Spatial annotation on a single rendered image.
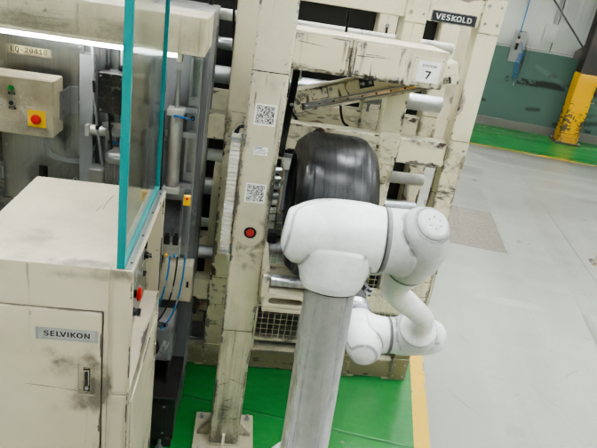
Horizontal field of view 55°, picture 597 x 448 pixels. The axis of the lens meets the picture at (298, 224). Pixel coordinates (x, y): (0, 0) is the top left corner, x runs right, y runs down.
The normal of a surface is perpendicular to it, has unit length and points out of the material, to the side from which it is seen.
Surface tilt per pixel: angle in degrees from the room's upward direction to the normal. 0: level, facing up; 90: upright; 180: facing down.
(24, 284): 90
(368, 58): 90
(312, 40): 90
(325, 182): 53
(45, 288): 90
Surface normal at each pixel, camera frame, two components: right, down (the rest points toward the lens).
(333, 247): -0.03, 0.35
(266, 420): 0.15, -0.91
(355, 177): 0.15, -0.36
